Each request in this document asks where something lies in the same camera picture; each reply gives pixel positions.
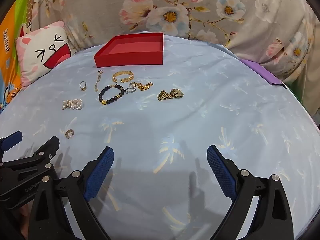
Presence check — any red cardboard box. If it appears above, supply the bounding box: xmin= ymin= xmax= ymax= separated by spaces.
xmin=94 ymin=32 xmax=164 ymax=68

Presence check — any chunky gold chain bracelet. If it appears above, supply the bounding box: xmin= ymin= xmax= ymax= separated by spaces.
xmin=136 ymin=82 xmax=154 ymax=92

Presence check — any colourful cartoon mat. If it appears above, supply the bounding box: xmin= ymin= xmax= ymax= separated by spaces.
xmin=0 ymin=0 xmax=34 ymax=113

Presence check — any gold wristwatch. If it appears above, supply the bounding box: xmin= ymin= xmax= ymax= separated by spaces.
xmin=157 ymin=88 xmax=185 ymax=101

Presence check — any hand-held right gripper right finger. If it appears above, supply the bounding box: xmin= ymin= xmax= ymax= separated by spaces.
xmin=206 ymin=145 xmax=294 ymax=240

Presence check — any black bead bracelet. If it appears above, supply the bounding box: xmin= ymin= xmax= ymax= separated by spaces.
xmin=98 ymin=84 xmax=125 ymax=105

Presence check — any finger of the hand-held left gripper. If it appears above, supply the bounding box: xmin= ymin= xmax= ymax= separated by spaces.
xmin=0 ymin=131 xmax=23 ymax=161
xmin=0 ymin=136 xmax=60 ymax=178

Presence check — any white cat face pillow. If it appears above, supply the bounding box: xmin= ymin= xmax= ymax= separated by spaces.
xmin=15 ymin=21 xmax=74 ymax=90

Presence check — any thin gold chain bracelet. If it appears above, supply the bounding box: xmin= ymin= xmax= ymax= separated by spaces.
xmin=94 ymin=70 xmax=104 ymax=92

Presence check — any grey floral blanket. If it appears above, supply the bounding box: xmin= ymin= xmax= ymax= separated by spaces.
xmin=27 ymin=0 xmax=318 ymax=105

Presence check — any purple mat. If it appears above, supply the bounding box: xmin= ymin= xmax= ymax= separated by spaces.
xmin=240 ymin=59 xmax=288 ymax=90

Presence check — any gold cuff bracelet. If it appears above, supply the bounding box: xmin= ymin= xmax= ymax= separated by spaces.
xmin=112 ymin=71 xmax=134 ymax=83

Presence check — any light blue palm print bedsheet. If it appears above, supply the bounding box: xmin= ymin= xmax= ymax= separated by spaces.
xmin=0 ymin=31 xmax=320 ymax=240

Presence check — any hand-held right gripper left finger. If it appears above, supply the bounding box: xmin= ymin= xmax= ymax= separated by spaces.
xmin=27 ymin=146 xmax=115 ymax=240

